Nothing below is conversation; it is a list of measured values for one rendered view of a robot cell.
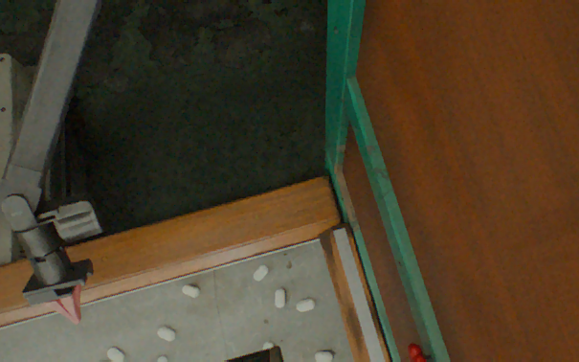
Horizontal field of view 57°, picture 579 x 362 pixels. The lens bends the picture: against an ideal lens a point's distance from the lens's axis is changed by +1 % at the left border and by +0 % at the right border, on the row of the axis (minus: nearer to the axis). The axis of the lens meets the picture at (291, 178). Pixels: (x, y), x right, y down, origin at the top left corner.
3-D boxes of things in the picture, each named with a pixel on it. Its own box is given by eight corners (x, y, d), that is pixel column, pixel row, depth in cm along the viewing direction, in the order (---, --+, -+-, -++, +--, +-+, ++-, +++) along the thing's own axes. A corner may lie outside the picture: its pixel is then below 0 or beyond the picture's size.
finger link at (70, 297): (87, 329, 92) (66, 285, 88) (46, 340, 92) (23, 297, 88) (96, 305, 98) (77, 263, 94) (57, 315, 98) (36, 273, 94)
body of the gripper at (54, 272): (86, 287, 89) (69, 250, 86) (25, 303, 89) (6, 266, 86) (95, 266, 95) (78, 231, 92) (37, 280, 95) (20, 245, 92)
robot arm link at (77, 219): (7, 178, 87) (-3, 200, 80) (78, 157, 90) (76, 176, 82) (36, 239, 93) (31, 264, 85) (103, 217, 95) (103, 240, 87)
